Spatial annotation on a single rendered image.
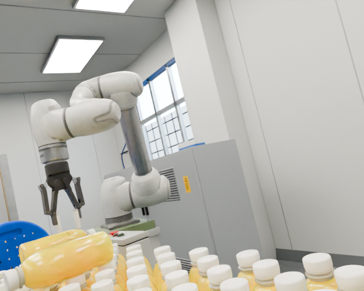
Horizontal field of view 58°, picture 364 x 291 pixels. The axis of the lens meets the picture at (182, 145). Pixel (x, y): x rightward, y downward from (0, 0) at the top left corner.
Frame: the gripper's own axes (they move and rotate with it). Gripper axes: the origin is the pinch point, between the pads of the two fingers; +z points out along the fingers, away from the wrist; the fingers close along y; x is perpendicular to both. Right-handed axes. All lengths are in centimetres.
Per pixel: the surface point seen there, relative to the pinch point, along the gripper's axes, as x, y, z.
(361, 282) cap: 90, 1, 9
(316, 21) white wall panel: -15, -261, -113
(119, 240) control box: 9.5, -11.7, 9.2
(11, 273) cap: 39.0, 25.9, 3.2
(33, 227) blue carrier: -23.8, 4.3, -0.1
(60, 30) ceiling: -279, -140, -222
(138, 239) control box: 11.8, -17.6, 10.6
